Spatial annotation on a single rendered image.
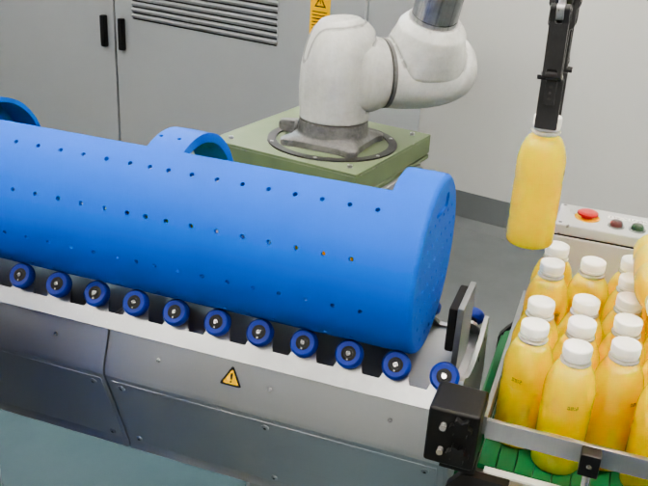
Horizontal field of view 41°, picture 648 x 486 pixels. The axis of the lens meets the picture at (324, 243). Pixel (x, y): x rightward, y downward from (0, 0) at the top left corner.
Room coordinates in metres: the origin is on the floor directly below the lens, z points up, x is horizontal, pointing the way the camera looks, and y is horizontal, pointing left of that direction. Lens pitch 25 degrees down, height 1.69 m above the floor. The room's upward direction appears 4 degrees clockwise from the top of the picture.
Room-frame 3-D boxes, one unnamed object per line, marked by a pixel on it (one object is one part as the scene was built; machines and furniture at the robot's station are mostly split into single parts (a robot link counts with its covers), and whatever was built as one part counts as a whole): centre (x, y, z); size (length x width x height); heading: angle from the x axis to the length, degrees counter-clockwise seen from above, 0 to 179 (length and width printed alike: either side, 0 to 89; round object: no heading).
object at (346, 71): (1.89, -0.02, 1.23); 0.18 x 0.16 x 0.22; 110
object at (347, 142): (1.89, 0.01, 1.09); 0.22 x 0.18 x 0.06; 66
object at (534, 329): (1.06, -0.30, 1.08); 0.04 x 0.04 x 0.02
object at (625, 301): (1.15, -0.46, 1.08); 0.04 x 0.04 x 0.02
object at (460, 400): (1.00, -0.20, 0.95); 0.10 x 0.07 x 0.10; 162
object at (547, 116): (1.17, -0.29, 1.37); 0.03 x 0.01 x 0.07; 71
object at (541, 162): (1.18, -0.30, 1.24); 0.07 x 0.07 x 0.18
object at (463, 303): (1.20, -0.22, 0.99); 0.10 x 0.02 x 0.12; 162
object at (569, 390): (1.00, -0.35, 0.99); 0.07 x 0.07 x 0.18
